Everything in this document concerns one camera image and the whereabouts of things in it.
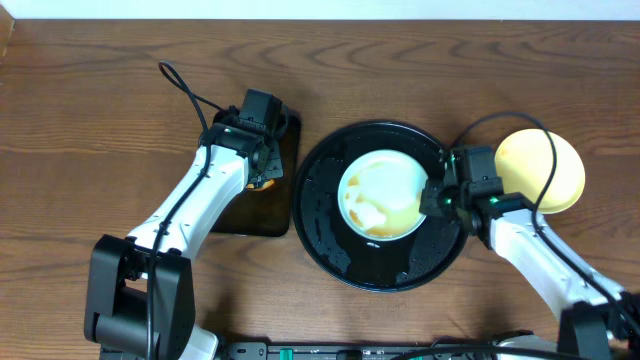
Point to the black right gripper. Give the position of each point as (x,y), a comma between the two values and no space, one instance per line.
(427,205)

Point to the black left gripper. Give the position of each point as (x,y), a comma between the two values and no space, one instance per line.
(273,167)

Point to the light blue plate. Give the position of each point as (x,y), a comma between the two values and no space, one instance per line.
(379,195)

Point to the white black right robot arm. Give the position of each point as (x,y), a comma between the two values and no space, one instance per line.
(592,309)

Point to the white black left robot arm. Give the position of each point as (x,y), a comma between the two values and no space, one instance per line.
(140,301)

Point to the dark rectangular water tray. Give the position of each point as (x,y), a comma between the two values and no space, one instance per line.
(266,213)

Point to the round black tray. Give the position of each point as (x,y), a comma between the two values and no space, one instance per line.
(379,266)

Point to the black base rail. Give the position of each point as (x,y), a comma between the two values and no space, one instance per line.
(256,350)

